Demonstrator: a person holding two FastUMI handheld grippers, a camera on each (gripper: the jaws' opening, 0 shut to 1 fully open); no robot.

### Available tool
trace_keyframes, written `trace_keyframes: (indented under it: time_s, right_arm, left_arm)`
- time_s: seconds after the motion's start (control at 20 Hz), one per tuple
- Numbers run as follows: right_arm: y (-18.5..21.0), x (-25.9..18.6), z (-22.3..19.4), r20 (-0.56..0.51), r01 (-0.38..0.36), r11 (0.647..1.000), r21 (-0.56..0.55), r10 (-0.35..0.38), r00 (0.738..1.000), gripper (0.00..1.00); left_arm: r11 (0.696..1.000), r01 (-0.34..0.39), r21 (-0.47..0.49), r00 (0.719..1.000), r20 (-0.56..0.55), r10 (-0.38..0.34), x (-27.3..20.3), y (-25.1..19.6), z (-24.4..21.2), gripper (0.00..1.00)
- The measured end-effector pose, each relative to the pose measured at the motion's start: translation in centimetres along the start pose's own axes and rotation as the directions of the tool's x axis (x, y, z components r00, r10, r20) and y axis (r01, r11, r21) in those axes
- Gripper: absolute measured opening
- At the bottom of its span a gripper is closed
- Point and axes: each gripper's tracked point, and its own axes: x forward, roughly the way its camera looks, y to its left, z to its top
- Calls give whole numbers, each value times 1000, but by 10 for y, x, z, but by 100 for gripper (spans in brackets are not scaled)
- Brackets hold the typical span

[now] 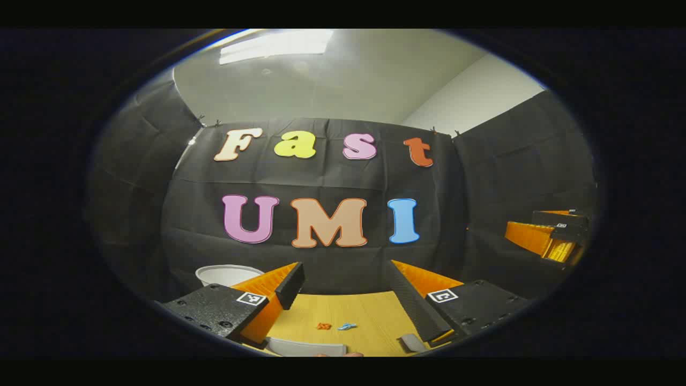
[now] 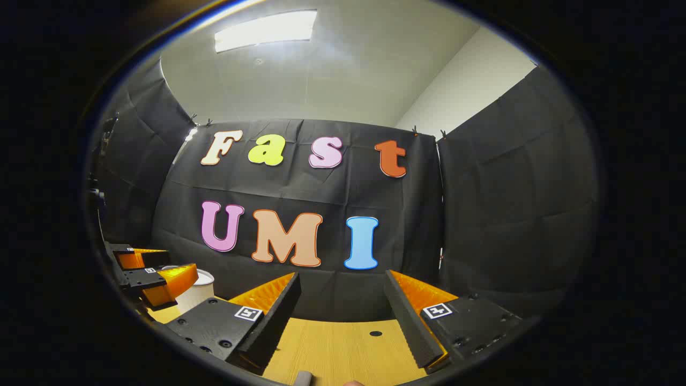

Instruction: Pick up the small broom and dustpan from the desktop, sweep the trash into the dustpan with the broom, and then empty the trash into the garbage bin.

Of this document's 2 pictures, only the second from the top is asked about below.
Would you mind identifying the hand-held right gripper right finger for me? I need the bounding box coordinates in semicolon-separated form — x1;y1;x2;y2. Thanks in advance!
384;270;521;374

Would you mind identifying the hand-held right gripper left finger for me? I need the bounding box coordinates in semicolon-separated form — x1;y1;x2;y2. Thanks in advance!
165;272;301;375

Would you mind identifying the white ribbed garbage bin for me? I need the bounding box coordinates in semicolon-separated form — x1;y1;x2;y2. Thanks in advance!
161;265;215;315

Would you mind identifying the wooden desktop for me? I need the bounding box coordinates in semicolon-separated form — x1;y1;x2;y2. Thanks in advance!
147;296;445;386

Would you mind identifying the black backdrop cloth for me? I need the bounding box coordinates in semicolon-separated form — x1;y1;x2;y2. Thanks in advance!
88;58;598;322

